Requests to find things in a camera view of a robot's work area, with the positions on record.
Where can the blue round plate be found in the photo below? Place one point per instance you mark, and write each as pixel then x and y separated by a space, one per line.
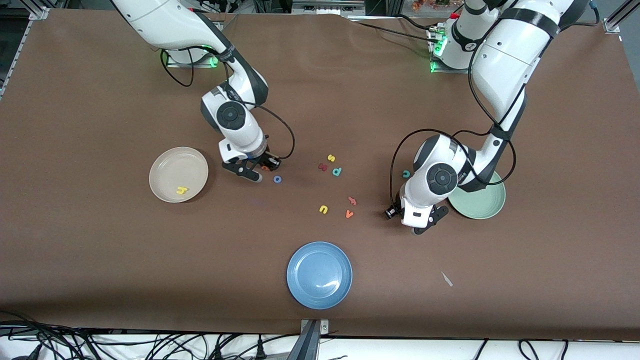
pixel 319 275

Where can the yellow foam letter h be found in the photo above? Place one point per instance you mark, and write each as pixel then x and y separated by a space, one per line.
pixel 181 191

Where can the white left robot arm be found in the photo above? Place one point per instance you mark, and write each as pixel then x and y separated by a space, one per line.
pixel 510 50

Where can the grey metal box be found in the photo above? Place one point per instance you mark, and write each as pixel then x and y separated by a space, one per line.
pixel 327 6

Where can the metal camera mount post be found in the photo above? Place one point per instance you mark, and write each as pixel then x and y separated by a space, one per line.
pixel 311 342

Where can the white paper scrap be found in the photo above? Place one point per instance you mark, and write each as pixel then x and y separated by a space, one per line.
pixel 447 279

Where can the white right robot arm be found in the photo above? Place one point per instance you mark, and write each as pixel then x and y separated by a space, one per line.
pixel 165 20

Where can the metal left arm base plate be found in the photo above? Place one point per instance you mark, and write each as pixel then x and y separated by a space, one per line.
pixel 442 70

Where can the brown paper table cover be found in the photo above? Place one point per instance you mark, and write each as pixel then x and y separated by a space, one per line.
pixel 100 250

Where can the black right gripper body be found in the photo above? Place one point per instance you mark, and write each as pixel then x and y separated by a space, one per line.
pixel 263 159

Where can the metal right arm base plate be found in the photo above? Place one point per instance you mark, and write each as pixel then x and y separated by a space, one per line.
pixel 200 64

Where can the pink foam letter f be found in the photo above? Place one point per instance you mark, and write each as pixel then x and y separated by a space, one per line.
pixel 352 201

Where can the green round plate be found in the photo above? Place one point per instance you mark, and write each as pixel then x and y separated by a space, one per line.
pixel 482 205

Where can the aluminium frame corner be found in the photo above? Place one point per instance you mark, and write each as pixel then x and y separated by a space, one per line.
pixel 612 22

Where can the beige round plate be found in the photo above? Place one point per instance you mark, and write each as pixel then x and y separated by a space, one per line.
pixel 178 172

